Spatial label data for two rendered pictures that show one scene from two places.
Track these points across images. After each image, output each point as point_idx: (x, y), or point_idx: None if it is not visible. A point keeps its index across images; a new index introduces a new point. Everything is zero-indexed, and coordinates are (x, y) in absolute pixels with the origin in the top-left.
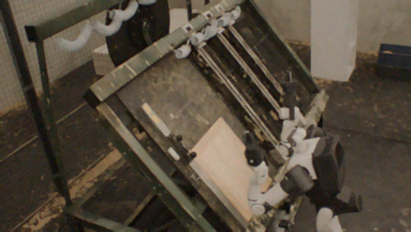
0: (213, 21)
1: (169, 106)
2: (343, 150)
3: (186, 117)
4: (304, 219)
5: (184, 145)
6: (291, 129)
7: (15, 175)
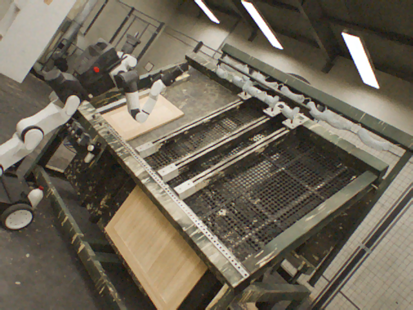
0: (276, 108)
1: (190, 90)
2: (99, 55)
3: (184, 97)
4: (74, 286)
5: (164, 93)
6: (148, 98)
7: (241, 261)
